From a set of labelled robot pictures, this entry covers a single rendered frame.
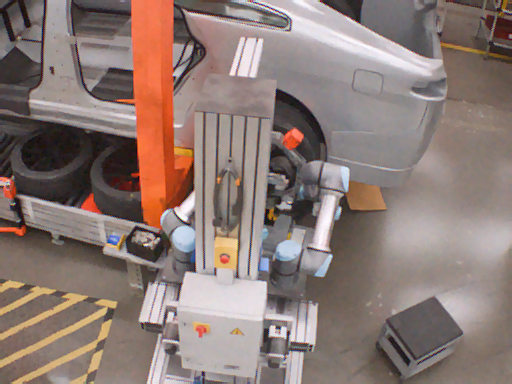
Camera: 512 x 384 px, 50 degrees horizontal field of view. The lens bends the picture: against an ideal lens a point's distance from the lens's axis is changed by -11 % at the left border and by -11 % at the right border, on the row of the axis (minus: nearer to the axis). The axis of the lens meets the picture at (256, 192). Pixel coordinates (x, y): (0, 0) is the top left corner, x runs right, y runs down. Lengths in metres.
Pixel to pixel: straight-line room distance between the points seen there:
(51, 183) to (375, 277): 2.36
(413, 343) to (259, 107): 1.98
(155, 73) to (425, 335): 2.13
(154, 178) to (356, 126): 1.19
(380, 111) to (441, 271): 1.49
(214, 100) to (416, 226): 2.94
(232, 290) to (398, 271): 2.08
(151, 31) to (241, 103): 1.00
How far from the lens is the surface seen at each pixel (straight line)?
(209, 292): 2.44
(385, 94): 3.37
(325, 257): 2.87
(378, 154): 3.61
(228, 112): 1.96
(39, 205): 4.20
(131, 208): 3.96
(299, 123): 3.52
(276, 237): 4.06
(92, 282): 4.12
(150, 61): 2.97
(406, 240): 4.55
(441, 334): 3.62
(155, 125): 3.17
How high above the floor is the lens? 3.14
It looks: 42 degrees down
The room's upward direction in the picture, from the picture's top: 4 degrees clockwise
